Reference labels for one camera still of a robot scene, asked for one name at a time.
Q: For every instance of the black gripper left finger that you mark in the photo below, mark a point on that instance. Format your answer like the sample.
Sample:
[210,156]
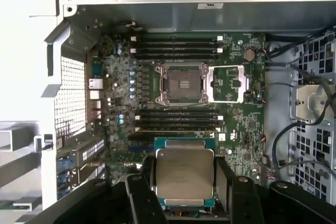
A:
[141,203]

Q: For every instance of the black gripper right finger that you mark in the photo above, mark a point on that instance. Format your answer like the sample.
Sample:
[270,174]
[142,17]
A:
[244,203]

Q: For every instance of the CPU with silver heat spreader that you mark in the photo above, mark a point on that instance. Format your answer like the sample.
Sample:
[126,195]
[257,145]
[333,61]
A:
[183,171]

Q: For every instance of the blue expansion slot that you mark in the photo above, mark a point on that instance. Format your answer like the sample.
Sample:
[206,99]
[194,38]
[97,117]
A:
[140,149]

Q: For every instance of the black expansion slot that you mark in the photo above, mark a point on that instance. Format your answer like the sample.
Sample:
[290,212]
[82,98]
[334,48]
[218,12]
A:
[140,137]

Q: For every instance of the black RAM slot white latches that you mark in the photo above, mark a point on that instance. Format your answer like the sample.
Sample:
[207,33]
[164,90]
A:
[176,129]
[176,117]
[176,38]
[176,50]

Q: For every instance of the CPU socket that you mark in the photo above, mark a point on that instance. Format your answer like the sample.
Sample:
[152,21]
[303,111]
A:
[181,83]

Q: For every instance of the green motherboard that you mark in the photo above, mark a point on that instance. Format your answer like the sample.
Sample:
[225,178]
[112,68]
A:
[236,129]

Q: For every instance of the perforated metal drive cage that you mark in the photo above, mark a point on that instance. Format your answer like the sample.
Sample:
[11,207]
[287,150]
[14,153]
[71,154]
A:
[315,98]

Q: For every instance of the round coin cell battery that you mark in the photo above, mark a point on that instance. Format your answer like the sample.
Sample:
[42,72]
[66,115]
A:
[249,54]

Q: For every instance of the open PC case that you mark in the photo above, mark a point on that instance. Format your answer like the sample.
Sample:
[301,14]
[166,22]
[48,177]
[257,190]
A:
[157,16]

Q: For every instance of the white case label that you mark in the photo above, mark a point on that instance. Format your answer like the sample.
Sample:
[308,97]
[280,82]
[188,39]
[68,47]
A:
[210,5]

